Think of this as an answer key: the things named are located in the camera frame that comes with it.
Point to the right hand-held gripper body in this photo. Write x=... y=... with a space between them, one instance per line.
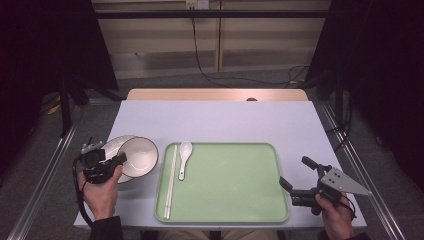
x=343 y=184

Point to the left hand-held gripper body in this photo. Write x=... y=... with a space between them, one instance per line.
x=96 y=166

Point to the white bowl with dark rim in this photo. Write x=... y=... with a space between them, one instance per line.
x=140 y=156

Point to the green tray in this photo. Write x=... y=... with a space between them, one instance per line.
x=233 y=183

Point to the white ceramic spoon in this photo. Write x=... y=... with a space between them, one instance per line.
x=185 y=150

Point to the person's left hand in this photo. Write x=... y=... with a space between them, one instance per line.
x=100 y=198

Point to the person's right hand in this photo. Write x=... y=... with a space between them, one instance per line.
x=336 y=223

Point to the black metal stand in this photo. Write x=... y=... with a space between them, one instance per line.
x=65 y=110
x=339 y=100

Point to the light wooden table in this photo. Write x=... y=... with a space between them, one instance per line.
x=200 y=94

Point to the black curtain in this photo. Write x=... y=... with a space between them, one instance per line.
x=383 y=66
x=33 y=66

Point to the metal floor rail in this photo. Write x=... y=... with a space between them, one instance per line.
x=43 y=186
x=366 y=186

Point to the white wall outlet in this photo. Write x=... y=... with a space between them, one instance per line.
x=197 y=3

